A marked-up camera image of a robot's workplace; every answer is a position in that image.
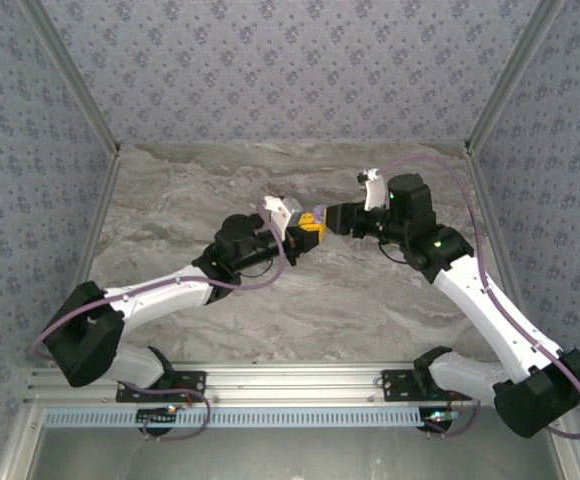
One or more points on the small LED circuit board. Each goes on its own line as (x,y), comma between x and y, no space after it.
(440,416)
(157,416)

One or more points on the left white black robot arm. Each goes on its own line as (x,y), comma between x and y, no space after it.
(160,295)

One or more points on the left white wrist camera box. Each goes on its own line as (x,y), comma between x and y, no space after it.
(282,212)

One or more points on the aluminium table side rail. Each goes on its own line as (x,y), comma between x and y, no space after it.
(485,200)
(101,200)

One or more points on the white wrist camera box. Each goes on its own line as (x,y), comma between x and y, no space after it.
(282,212)
(376,192)

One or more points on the round purple earbud case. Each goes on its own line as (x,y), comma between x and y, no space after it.
(321,211)

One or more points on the aluminium lower frame rail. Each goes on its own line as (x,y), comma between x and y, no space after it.
(572,450)
(20,450)

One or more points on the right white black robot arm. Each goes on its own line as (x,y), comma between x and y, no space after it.
(490,310)

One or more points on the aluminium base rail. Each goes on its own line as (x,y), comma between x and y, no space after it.
(290,382)

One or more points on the grey metal sheet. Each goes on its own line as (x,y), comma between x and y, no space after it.
(290,455)

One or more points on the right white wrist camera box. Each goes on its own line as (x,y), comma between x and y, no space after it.
(376,192)

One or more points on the aluminium frame post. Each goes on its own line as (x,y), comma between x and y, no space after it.
(508,75)
(76,75)

